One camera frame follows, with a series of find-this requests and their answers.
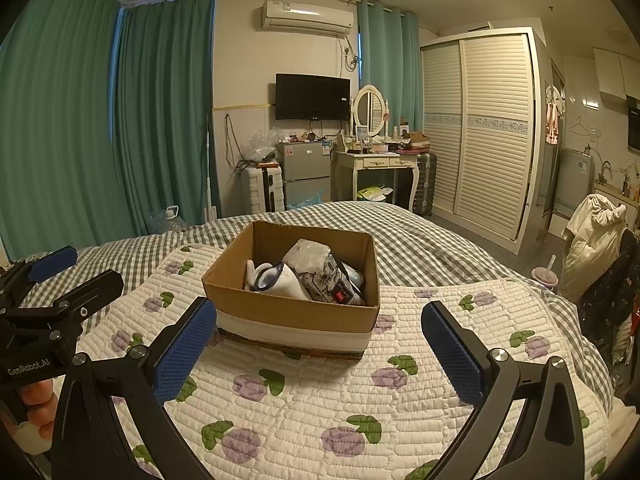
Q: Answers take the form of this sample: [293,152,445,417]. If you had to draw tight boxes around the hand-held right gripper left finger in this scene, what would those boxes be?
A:
[51,297,217,480]

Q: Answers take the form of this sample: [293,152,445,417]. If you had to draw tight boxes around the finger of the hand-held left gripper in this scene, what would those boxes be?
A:
[0,270,125,338]
[0,246,77,313]

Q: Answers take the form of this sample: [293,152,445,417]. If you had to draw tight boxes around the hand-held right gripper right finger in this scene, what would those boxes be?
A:
[421,301,586,480]

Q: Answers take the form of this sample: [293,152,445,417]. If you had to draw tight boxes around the brown cardboard box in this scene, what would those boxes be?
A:
[201,220,382,361]

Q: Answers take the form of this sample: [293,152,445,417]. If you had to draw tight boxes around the white sock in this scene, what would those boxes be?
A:
[244,259,307,302]

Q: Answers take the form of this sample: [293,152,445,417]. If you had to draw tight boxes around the floral tissue pack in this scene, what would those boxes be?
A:
[282,239,368,307]

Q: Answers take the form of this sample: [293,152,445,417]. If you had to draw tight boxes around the person's left hand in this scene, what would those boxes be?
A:
[15,379,58,453]

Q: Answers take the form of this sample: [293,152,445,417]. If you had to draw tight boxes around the clear water bottle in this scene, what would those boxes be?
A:
[149,205,186,234]

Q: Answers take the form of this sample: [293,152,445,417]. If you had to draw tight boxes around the cup with straw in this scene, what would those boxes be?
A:
[532,255,558,288]

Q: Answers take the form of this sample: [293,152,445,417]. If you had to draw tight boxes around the floral quilted blanket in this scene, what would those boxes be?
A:
[75,245,616,480]

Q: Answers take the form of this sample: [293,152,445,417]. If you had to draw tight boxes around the teal curtain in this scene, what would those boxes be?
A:
[112,0,218,236]
[356,0,423,133]
[0,0,123,261]

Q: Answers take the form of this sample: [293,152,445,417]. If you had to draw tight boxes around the dark floral garment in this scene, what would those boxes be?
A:
[580,230,640,361]

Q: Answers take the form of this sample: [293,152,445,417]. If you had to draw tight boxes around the white pole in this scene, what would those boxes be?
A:
[205,115,214,221]

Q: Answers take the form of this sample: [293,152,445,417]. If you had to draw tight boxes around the silver suitcase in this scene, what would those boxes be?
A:
[412,152,438,217]

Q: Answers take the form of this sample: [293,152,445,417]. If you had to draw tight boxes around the white suitcase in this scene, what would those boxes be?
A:
[241,165,285,213]

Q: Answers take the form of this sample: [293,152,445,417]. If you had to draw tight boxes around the yellow bag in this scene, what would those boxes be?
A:
[356,185,396,202]

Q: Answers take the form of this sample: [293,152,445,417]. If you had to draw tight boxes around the white garment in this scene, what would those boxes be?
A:
[560,194,628,303]

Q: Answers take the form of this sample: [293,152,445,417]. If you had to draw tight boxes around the white dressing table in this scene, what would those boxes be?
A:
[336,150,420,213]

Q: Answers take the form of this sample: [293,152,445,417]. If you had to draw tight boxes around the grey washing machine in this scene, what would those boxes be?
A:
[552,147,596,221]

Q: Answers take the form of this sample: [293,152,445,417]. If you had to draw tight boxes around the grey mini fridge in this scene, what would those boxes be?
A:
[276,140,332,211]

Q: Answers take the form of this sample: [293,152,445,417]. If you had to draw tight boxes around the clear plastic bag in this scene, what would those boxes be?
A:
[245,130,278,163]

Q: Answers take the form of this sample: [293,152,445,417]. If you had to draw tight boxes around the white louvred wardrobe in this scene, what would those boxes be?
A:
[419,27,543,256]

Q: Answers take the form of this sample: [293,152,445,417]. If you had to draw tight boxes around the pink hanging garment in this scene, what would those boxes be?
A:
[544,85,566,146]

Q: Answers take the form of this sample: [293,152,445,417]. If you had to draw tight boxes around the oval white mirror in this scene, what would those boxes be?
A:
[352,85,389,139]

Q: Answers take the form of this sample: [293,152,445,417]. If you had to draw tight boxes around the black television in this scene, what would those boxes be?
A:
[275,73,352,122]

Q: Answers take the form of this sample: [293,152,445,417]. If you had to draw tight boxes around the black range hood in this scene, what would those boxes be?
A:
[625,95,640,153]

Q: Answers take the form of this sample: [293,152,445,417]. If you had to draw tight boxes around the white air conditioner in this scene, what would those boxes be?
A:
[259,0,355,37]

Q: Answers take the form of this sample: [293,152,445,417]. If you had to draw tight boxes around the white wall cabinets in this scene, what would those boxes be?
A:
[592,47,640,106]

